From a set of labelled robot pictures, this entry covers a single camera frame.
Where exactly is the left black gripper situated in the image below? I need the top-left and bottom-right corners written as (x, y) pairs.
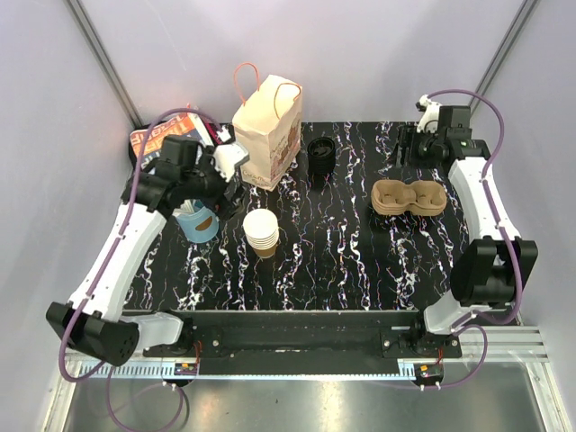
top-left (182, 146), bottom-right (249, 221)

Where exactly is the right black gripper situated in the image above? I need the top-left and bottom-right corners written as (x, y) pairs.
top-left (385, 125), bottom-right (444, 170)

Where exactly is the stack of paper coffee cups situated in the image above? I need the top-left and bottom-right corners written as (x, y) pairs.
top-left (242, 209), bottom-right (279, 258)

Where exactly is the beige paper takeout bag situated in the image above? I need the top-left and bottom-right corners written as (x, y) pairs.
top-left (232, 62), bottom-right (303, 191)

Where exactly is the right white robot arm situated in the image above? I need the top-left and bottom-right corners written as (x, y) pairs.
top-left (393, 96), bottom-right (538, 357)

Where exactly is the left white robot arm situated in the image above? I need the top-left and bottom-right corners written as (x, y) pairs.
top-left (46, 135), bottom-right (249, 366)

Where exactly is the light blue straw holder cup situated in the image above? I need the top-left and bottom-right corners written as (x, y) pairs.
top-left (175, 200), bottom-right (220, 244)

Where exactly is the stack of brown cup carriers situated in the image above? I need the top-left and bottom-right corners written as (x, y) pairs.
top-left (371, 179), bottom-right (447, 217)

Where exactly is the colourful rabbit print cloth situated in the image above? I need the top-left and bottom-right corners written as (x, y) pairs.
top-left (128, 113), bottom-right (212, 158)

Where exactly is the stack of black cup lids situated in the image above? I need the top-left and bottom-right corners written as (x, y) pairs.
top-left (307, 137), bottom-right (336, 176)

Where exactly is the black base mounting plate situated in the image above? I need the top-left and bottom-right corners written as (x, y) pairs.
top-left (144, 310), bottom-right (462, 379)

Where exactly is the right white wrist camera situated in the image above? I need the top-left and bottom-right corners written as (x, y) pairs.
top-left (416, 94), bottom-right (442, 133)

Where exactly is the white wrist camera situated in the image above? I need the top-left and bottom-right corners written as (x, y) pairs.
top-left (213, 141), bottom-right (249, 183)
top-left (416, 94), bottom-right (442, 133)

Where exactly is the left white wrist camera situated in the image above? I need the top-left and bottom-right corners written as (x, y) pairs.
top-left (213, 141), bottom-right (249, 183)

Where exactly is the aluminium frame rail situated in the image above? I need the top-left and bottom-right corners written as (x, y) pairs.
top-left (42, 327), bottom-right (566, 431)

